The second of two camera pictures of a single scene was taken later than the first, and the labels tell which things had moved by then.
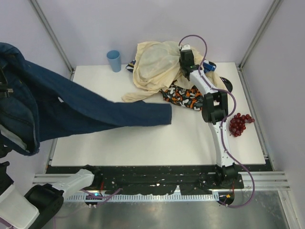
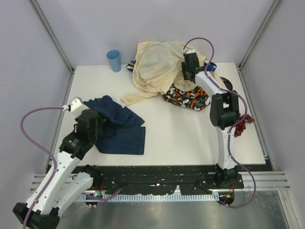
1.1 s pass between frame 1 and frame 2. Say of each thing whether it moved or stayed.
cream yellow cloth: stayed
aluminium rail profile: stayed
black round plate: stayed
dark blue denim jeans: moved
